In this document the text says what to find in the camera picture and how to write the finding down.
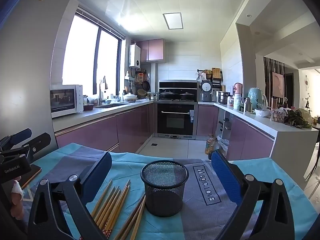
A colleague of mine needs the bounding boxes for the bamboo chopstick two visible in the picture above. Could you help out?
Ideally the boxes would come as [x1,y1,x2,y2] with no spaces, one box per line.
[94,187,119,226]

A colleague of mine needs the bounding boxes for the bamboo chopstick three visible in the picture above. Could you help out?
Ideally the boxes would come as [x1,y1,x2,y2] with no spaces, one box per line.
[98,188,121,230]

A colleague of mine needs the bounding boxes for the bamboo chopstick four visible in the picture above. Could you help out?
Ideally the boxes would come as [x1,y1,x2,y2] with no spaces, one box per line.
[99,180,130,237]

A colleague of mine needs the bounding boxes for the bamboo chopstick six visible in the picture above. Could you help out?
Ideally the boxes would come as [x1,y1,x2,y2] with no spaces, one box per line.
[114,194,145,240]

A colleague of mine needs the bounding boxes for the bamboo chopstick one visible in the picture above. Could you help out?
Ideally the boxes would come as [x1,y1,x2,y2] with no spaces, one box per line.
[91,180,112,218]

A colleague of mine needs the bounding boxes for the bamboo chopstick five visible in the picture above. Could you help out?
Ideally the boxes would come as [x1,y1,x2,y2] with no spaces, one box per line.
[103,180,130,239]

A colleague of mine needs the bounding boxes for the bamboo chopstick seven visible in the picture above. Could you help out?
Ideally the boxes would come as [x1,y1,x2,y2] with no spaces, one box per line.
[121,217,136,239]

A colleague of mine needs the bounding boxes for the bamboo chopstick eight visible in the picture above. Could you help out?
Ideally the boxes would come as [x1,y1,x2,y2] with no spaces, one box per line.
[130,196,146,240]

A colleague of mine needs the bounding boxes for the kitchen faucet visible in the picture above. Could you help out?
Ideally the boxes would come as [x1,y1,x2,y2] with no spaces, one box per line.
[98,76,108,105]

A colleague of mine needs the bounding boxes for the left hand with bandage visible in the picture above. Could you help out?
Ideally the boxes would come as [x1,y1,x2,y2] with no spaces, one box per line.
[10,176,24,220]

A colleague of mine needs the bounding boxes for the smartphone with orange edge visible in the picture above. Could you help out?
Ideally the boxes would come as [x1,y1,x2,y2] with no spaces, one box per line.
[19,164,42,189]

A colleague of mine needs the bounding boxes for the white microwave oven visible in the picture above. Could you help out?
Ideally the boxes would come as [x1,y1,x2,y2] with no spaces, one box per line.
[50,85,84,118]

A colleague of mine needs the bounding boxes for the teal grey tablecloth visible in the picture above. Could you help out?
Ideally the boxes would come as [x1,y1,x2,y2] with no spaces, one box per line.
[24,143,319,239]

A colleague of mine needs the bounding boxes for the cooking oil bottle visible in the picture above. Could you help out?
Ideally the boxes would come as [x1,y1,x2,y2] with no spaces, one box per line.
[205,134,215,155]

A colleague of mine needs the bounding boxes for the leafy green vegetables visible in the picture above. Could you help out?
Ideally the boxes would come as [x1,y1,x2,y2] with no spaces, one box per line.
[284,108,313,129]

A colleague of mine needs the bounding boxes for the black mesh cup holder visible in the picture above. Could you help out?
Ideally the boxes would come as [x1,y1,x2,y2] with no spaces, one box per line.
[140,160,189,217]

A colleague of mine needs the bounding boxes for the mint green air fryer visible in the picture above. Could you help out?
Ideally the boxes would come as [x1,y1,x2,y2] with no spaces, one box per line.
[248,87,267,110]

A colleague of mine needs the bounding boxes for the white water heater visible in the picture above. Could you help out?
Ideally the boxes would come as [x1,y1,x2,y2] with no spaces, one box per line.
[129,44,141,68]

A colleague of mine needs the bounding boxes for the steel stock pot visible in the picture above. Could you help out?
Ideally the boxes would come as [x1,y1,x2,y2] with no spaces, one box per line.
[217,91,230,105]

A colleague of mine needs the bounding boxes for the pink thermos jug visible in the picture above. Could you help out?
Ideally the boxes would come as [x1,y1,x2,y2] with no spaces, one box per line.
[233,82,243,101]

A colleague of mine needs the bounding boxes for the black built-in oven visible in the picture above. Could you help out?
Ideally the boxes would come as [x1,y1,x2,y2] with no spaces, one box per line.
[155,80,199,139]

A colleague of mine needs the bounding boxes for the pink upper cabinet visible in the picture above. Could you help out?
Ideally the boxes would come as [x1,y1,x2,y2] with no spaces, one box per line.
[137,39,165,62]

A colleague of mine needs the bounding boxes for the white rice cooker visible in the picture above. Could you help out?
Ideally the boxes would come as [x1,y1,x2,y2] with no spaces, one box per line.
[200,80,212,102]

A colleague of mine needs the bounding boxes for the ceiling light panel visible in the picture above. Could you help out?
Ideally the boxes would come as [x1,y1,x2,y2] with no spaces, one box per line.
[163,12,183,30]

